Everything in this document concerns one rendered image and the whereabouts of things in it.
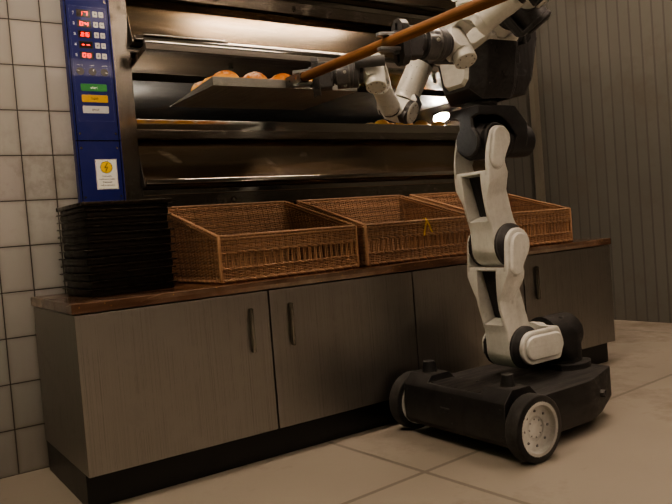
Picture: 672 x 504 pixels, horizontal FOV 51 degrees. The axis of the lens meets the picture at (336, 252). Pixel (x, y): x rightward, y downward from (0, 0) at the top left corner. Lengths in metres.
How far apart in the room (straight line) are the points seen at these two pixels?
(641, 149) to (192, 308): 3.23
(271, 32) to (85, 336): 1.55
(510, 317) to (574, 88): 2.76
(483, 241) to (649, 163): 2.41
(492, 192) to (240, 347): 0.94
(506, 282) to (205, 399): 1.02
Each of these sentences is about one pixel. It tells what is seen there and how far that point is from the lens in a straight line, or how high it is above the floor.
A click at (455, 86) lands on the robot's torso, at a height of 1.15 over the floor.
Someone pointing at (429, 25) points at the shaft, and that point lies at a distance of 1.84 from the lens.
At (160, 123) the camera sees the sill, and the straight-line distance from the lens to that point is 2.75.
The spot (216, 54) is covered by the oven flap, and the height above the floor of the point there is 1.40.
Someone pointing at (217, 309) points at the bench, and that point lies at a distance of 2.19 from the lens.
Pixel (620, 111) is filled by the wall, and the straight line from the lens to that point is 4.77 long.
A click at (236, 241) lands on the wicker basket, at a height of 0.71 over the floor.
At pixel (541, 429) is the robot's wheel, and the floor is 0.09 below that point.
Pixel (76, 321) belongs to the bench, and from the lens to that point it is 2.05.
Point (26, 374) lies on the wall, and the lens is 2.60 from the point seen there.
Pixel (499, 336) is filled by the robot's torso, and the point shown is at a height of 0.32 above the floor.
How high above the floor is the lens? 0.74
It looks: 2 degrees down
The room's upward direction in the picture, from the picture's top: 4 degrees counter-clockwise
